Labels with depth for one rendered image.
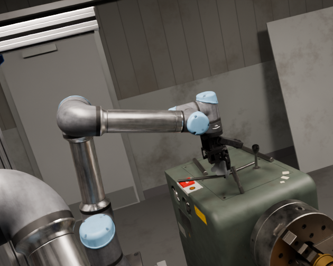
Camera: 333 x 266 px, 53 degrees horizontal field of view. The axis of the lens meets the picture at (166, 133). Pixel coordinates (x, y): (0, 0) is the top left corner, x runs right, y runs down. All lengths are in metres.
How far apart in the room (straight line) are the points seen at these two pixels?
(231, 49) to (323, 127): 1.42
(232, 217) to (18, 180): 0.93
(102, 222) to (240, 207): 0.53
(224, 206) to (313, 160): 3.03
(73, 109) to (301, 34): 3.50
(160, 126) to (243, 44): 3.23
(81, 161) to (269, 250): 0.73
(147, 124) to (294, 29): 3.33
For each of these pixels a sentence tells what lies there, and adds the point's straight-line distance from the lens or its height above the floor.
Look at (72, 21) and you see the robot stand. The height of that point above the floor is 2.01.
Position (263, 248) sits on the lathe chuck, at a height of 1.14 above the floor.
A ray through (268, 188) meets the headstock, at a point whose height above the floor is 1.25.
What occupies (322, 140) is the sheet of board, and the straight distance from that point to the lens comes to 4.34.
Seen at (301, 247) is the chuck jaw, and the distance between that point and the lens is 1.28.
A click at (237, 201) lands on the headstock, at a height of 1.25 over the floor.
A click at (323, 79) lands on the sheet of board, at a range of 4.34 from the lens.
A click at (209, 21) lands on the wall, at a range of 4.08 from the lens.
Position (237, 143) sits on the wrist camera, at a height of 1.47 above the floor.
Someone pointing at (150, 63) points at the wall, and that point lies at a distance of 3.91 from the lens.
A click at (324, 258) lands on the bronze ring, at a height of 1.12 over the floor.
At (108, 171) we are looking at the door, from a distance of 4.08.
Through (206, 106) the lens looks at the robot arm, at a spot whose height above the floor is 1.65.
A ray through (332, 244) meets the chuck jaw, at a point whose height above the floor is 1.10.
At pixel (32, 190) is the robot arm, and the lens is 0.55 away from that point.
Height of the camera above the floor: 1.95
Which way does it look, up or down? 17 degrees down
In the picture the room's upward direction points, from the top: 13 degrees counter-clockwise
